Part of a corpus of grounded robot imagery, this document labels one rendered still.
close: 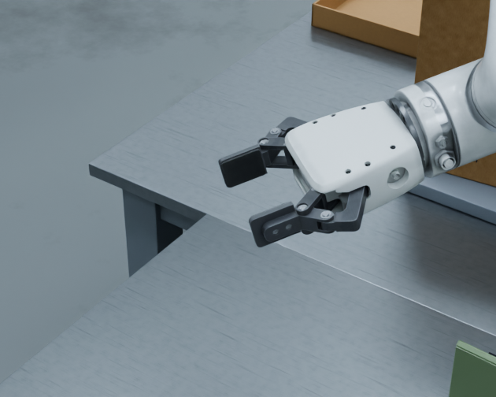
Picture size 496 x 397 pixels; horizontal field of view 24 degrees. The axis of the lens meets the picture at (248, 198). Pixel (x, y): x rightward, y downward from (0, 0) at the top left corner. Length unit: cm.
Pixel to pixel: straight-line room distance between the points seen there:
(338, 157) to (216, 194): 53
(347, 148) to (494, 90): 14
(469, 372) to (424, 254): 45
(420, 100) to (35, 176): 213
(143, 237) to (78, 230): 122
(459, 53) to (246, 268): 37
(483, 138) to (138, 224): 72
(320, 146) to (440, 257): 44
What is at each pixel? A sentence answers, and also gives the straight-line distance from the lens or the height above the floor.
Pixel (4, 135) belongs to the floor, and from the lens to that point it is 324.
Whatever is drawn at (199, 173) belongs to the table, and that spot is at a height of 83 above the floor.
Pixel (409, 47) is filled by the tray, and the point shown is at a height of 85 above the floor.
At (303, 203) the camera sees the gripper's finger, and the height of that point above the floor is 113.
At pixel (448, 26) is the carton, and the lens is 143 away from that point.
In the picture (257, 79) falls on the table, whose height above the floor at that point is 83.
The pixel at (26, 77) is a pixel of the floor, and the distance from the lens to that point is 351.
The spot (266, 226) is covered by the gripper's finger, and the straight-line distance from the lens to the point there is 97.
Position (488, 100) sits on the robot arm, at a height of 122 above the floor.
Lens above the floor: 170
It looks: 36 degrees down
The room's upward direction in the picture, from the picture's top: straight up
